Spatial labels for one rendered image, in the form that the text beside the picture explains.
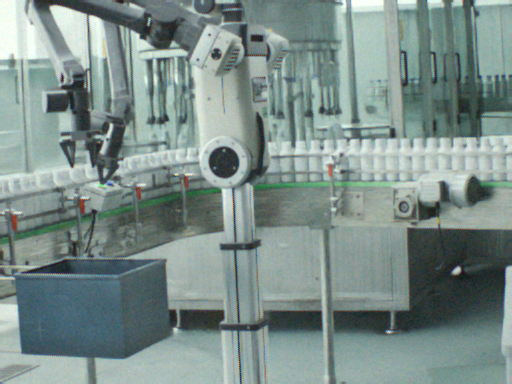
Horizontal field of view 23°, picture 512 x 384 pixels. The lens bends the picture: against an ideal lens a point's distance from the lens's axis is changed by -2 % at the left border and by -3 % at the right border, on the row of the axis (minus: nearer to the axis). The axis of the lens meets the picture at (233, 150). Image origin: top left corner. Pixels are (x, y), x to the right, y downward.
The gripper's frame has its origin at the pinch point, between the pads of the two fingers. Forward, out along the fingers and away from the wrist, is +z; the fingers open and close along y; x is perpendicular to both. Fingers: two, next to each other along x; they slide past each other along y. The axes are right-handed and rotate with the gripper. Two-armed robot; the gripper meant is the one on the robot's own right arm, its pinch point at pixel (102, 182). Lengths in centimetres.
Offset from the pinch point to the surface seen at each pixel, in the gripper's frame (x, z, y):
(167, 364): -35, 131, -222
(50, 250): -4.6, 23.0, 16.2
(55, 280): 29, 10, 81
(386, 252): 42, 54, -301
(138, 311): 49, 13, 71
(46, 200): -12.5, 9.3, 11.5
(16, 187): -15.4, 4.3, 28.8
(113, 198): 3.8, 4.5, -3.1
